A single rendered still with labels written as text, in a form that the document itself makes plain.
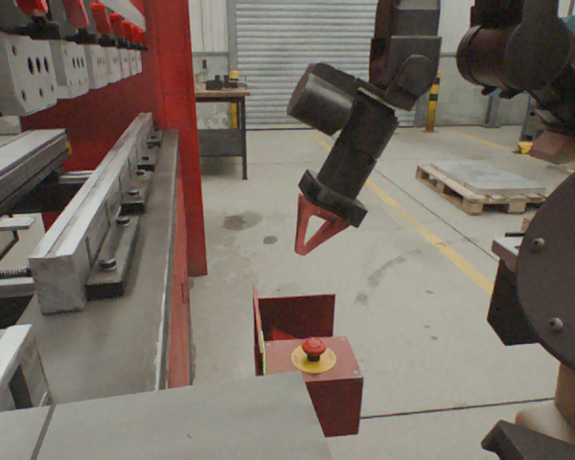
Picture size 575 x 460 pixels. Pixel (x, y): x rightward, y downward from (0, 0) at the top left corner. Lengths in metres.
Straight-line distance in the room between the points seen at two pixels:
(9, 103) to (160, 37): 1.85
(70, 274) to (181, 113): 1.73
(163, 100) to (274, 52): 5.47
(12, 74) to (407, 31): 0.40
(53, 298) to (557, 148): 0.72
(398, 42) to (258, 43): 7.19
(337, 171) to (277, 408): 0.29
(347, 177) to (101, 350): 0.39
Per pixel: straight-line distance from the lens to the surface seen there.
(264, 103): 7.71
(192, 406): 0.33
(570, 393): 0.67
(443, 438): 1.74
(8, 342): 0.51
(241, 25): 7.67
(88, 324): 0.68
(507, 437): 0.21
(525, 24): 0.55
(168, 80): 2.33
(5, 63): 0.50
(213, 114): 7.75
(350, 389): 0.70
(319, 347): 0.69
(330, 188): 0.51
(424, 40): 0.51
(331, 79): 0.50
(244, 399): 0.33
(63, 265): 0.69
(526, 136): 7.79
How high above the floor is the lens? 1.23
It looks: 22 degrees down
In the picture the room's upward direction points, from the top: straight up
